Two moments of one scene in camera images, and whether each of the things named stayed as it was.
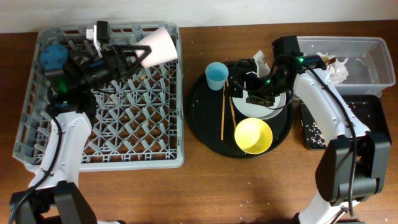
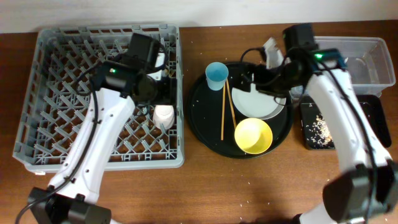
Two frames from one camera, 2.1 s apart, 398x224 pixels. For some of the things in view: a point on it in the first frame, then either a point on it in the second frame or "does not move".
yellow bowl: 253,135 does not move
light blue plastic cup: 216,73 does not move
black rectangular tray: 367,109 does not move
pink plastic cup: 163,47 → 164,114
